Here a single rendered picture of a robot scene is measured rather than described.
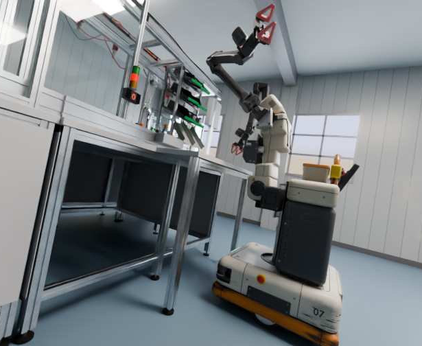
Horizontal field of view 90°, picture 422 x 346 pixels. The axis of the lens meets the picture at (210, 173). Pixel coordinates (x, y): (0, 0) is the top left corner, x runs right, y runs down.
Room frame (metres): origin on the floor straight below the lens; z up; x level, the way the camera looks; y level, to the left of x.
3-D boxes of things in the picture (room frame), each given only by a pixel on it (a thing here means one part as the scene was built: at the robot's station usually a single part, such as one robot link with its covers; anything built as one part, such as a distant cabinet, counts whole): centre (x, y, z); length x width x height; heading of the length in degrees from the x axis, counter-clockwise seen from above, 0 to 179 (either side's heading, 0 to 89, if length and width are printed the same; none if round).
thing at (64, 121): (1.79, 0.84, 0.84); 1.50 x 1.41 x 0.03; 151
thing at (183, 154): (1.65, 0.16, 0.84); 0.90 x 0.70 x 0.03; 150
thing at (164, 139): (1.40, 0.30, 0.93); 0.21 x 0.07 x 0.06; 151
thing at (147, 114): (2.48, 0.86, 1.32); 0.14 x 0.14 x 0.38
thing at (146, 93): (2.80, 1.02, 1.56); 0.09 x 0.04 x 1.39; 151
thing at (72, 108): (1.26, 0.45, 0.91); 0.89 x 0.06 x 0.11; 151
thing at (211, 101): (3.36, 0.12, 1.42); 0.30 x 0.09 x 1.13; 151
